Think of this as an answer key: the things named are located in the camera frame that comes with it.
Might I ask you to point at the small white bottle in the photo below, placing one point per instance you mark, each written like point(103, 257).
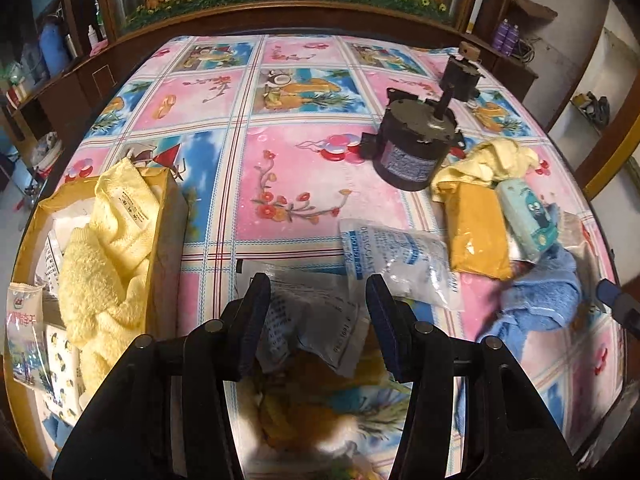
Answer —
point(92, 39)

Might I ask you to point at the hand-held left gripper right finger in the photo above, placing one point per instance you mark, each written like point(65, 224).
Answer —
point(382, 325)

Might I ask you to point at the white lemon print pack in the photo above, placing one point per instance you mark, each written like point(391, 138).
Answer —
point(62, 365)

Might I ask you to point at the printed clear plastic pack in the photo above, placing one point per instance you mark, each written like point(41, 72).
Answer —
point(25, 340)

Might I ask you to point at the pale yellow towel white tag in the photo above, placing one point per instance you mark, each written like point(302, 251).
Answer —
point(100, 280)

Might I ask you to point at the long pale yellow towel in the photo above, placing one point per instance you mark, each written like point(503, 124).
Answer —
point(495, 160)

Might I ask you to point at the pink printed tablecloth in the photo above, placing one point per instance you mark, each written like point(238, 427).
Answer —
point(300, 180)

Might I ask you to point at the large black motor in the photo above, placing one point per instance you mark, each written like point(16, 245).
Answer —
point(405, 155)

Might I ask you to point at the cardboard box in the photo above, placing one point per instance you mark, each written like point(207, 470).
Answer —
point(172, 240)

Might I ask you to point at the small black motor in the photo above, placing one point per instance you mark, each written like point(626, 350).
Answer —
point(457, 77)

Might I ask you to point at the purple spray can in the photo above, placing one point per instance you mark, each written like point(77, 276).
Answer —
point(503, 36)
point(514, 39)

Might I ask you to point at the white desiccant pack blue print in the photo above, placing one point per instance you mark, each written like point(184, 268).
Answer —
point(400, 260)

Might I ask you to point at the blue water jug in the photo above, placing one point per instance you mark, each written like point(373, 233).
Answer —
point(54, 52)

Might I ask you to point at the light blue towel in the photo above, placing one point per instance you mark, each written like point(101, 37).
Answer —
point(540, 295)

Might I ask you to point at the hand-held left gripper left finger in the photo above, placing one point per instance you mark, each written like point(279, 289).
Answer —
point(252, 320)

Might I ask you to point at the teal cartoon tissue pack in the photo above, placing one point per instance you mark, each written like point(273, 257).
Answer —
point(527, 215)

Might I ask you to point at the white paper packet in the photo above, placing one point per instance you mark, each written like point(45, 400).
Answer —
point(65, 225)

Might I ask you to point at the mustard yellow packet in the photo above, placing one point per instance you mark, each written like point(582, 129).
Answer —
point(477, 230)

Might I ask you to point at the clear packet black print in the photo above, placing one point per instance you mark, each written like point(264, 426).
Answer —
point(310, 320)

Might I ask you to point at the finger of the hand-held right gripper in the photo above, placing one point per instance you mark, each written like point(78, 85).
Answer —
point(625, 310)

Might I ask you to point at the white bucket red label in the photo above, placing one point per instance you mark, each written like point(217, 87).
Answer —
point(47, 152)

